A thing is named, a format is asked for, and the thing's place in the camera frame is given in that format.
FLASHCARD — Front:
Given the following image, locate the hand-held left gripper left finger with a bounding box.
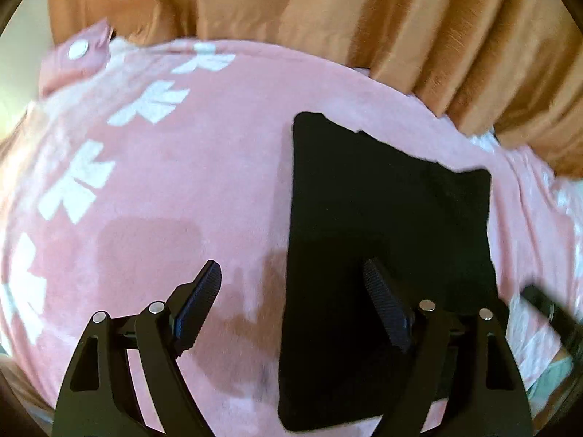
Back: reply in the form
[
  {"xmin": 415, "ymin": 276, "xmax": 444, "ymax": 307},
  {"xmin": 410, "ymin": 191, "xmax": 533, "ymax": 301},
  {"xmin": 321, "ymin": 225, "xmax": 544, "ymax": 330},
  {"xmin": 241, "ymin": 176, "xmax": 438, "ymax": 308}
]
[{"xmin": 51, "ymin": 259, "xmax": 223, "ymax": 437}]

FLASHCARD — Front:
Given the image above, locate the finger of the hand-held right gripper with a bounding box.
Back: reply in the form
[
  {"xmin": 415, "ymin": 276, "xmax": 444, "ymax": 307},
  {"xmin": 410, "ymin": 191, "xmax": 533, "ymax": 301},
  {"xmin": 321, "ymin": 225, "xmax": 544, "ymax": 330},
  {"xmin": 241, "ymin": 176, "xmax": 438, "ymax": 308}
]
[{"xmin": 519, "ymin": 284, "xmax": 583, "ymax": 351}]

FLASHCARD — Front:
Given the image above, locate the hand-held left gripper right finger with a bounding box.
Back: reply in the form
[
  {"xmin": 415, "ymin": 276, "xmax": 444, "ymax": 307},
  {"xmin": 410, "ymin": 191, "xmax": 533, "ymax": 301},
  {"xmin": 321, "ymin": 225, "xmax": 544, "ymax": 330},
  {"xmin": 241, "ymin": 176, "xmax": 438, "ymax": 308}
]
[{"xmin": 363, "ymin": 257, "xmax": 533, "ymax": 437}]

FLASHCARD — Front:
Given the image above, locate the black long-sleeved sweater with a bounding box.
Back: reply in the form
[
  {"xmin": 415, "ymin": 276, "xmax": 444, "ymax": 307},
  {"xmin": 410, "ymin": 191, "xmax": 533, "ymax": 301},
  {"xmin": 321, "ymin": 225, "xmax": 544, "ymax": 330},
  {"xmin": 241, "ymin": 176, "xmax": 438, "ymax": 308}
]
[{"xmin": 278, "ymin": 110, "xmax": 511, "ymax": 432}]

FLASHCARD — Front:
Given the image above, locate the pale green cloth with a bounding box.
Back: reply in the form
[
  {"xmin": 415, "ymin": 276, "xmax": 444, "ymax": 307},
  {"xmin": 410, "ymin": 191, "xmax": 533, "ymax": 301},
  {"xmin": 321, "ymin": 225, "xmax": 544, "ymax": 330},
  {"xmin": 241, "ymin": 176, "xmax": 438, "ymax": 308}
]
[{"xmin": 524, "ymin": 357, "xmax": 575, "ymax": 415}]

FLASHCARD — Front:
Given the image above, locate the pink blanket with white print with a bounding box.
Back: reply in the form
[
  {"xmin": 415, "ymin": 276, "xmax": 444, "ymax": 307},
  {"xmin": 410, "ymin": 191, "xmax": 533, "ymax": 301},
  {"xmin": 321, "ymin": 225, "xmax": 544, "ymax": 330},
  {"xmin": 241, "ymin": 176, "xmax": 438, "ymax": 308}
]
[{"xmin": 0, "ymin": 39, "xmax": 583, "ymax": 437}]

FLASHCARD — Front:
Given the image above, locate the pink pouch with white cap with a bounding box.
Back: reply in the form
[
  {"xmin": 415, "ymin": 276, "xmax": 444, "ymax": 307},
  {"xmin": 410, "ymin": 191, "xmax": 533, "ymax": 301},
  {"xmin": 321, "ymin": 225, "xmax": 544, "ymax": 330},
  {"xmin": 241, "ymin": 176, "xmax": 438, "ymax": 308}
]
[{"xmin": 39, "ymin": 23, "xmax": 114, "ymax": 98}]

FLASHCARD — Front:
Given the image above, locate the orange curtain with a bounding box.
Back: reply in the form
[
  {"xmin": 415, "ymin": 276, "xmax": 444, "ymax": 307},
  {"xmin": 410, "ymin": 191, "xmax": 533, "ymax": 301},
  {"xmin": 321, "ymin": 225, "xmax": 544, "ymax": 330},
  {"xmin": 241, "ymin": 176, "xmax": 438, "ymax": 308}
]
[{"xmin": 48, "ymin": 0, "xmax": 583, "ymax": 178}]

